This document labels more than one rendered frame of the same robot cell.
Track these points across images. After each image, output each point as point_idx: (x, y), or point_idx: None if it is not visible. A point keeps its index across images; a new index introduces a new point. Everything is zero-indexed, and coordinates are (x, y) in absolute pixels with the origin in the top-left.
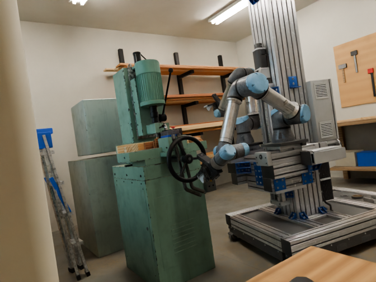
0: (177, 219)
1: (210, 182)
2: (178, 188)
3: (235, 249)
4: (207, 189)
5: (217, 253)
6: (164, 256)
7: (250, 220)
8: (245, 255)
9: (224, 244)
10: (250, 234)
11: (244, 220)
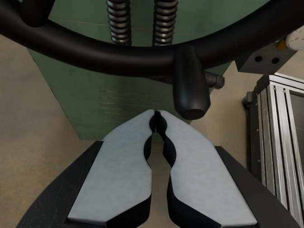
0: (117, 86)
1: (276, 49)
2: (140, 15)
3: (231, 127)
4: (245, 64)
5: (203, 116)
6: (82, 118)
7: (289, 130)
8: (230, 154)
9: (227, 104)
10: (262, 151)
11: (279, 120)
